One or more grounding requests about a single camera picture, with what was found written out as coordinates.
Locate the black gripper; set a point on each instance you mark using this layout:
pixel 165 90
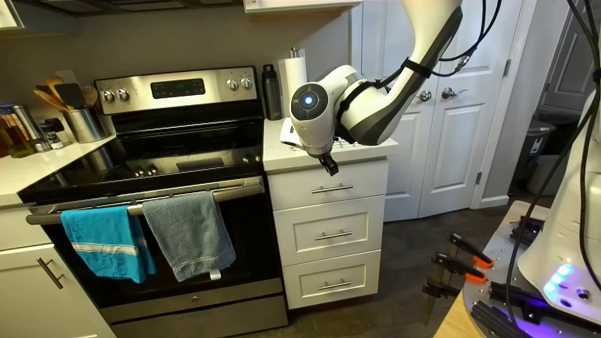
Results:
pixel 326 158

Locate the white drawer with cutlery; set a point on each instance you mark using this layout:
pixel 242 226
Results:
pixel 294 186

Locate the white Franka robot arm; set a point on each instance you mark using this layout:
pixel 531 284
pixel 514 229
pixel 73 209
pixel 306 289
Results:
pixel 377 113

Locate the white tall panelled drawer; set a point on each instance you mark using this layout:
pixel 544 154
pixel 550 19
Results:
pixel 294 233

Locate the white chest of drawers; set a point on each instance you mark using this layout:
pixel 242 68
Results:
pixel 330 250

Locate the white short panelled drawer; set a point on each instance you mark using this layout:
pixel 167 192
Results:
pixel 307 282

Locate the black water bottle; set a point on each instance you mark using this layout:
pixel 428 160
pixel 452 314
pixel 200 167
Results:
pixel 272 94

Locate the white paper towel roll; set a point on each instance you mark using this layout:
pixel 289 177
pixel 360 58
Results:
pixel 291 75

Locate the silver door knob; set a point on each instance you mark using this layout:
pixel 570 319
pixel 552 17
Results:
pixel 428 96

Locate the silver stove knob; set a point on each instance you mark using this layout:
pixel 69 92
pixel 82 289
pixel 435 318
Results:
pixel 247 83
pixel 232 83
pixel 108 96
pixel 123 94

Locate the silver paper towel holder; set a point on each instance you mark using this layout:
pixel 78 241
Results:
pixel 294 53

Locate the white panelled door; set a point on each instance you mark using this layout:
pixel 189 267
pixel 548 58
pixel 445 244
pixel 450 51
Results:
pixel 463 143
pixel 377 38

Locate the silver door lever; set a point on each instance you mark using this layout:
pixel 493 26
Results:
pixel 450 92

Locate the stainless steel electric stove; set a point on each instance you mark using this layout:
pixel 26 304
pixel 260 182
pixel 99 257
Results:
pixel 189 162

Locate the grey blue hand towel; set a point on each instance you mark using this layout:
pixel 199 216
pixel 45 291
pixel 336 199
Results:
pixel 189 235

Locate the black clamp with orange tip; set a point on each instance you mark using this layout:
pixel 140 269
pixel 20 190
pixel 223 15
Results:
pixel 460 267
pixel 471 248

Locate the plain black clamp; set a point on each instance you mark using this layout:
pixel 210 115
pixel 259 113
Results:
pixel 443 289

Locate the metal robot mounting plate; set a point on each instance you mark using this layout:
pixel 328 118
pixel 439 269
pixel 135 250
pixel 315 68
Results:
pixel 501 263

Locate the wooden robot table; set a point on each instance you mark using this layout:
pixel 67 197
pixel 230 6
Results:
pixel 454 321

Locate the dark trash bin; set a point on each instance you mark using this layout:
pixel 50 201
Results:
pixel 537 150

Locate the bright blue striped towel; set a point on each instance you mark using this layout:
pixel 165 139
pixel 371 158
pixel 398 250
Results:
pixel 105 241

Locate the grey door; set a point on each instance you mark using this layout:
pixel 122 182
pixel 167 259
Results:
pixel 565 57

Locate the dark range hood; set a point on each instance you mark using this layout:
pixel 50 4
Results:
pixel 125 4

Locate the black spatula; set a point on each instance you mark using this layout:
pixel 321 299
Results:
pixel 71 94

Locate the wooden spoon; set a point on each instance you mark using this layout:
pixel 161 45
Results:
pixel 50 100

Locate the wooden spatula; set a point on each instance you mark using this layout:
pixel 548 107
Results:
pixel 54 83

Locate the upright books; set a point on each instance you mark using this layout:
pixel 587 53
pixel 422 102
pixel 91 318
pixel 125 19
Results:
pixel 28 122

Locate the white base cabinet with counter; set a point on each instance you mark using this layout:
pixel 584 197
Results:
pixel 26 293

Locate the white wall cabinet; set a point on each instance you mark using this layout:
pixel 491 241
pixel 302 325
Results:
pixel 294 4

